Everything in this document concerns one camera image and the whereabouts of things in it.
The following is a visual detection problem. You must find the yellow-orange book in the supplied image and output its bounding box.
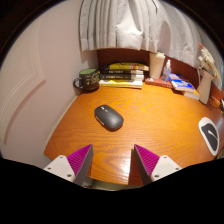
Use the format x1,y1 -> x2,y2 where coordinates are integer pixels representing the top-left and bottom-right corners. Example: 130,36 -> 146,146
182,89 -> 201,101

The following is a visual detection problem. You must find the dark grey computer mouse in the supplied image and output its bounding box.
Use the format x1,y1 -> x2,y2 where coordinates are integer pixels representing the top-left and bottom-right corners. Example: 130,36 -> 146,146
93,104 -> 125,132

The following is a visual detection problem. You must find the clear spray bottle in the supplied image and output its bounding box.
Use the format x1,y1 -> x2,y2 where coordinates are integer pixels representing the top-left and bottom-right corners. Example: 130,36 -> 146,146
161,59 -> 172,83

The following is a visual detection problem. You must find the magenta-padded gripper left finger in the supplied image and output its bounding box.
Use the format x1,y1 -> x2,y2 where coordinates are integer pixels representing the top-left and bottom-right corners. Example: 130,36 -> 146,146
43,143 -> 95,187

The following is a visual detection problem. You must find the white and black mouse pad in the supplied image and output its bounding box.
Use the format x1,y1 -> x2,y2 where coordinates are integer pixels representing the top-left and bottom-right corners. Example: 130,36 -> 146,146
198,116 -> 220,157

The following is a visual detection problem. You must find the cream tumbler cup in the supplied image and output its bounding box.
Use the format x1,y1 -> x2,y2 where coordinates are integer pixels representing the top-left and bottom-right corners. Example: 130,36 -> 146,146
148,51 -> 166,80

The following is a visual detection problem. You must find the white and yellow book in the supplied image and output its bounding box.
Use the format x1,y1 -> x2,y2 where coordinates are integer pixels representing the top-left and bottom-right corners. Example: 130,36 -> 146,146
98,79 -> 144,89

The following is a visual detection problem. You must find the yellow and black book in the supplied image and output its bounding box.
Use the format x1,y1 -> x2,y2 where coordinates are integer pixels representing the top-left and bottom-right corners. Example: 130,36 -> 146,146
105,62 -> 150,72

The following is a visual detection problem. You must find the red book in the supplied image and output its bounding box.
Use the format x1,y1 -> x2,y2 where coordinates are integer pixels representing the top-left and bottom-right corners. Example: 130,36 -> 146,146
144,77 -> 174,89

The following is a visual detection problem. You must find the white pleated curtain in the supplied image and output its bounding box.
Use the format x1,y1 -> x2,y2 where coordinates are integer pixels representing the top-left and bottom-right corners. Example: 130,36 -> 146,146
78,0 -> 214,68

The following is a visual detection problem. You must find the blue book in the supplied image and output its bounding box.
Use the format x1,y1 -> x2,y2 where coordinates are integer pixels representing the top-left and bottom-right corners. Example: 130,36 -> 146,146
168,72 -> 196,93

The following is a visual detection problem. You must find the white ceramic vase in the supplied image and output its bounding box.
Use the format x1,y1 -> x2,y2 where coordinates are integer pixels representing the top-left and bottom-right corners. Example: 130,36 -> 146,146
196,66 -> 214,105

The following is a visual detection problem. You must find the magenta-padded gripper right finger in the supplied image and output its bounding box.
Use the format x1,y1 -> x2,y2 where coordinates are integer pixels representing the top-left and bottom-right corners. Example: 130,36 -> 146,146
133,143 -> 183,186

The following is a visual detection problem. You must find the dark mug with green inside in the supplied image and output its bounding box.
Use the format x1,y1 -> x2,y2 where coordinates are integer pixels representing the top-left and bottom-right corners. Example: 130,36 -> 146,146
72,68 -> 101,92

